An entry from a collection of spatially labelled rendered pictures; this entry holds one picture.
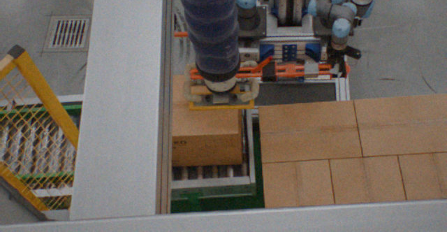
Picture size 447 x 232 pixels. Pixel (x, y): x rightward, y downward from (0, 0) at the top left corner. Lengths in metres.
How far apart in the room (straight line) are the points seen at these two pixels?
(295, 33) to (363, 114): 0.67
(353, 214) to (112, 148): 0.33
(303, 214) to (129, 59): 0.38
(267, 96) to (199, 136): 1.06
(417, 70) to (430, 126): 0.95
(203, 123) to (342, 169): 0.89
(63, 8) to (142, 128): 4.47
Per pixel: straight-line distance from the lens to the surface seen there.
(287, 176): 3.38
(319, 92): 4.05
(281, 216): 0.47
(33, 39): 5.03
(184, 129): 3.10
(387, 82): 4.41
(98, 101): 0.74
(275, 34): 3.41
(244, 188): 3.38
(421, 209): 0.48
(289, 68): 2.90
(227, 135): 3.07
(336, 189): 3.37
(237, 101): 2.94
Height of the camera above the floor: 3.65
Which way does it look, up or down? 59 degrees down
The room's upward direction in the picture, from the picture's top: 9 degrees counter-clockwise
